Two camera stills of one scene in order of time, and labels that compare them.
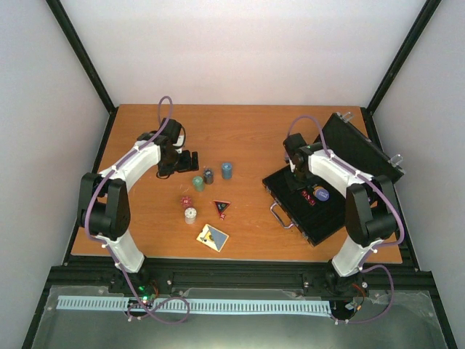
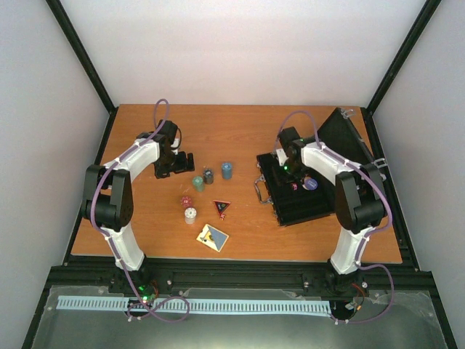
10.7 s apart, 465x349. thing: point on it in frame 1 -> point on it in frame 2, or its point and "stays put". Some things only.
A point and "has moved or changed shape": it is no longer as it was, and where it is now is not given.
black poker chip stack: x=208 y=176 stays put
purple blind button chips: x=321 y=193 has moved or changed shape
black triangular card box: x=221 y=205 stays put
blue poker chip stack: x=227 y=170 stays put
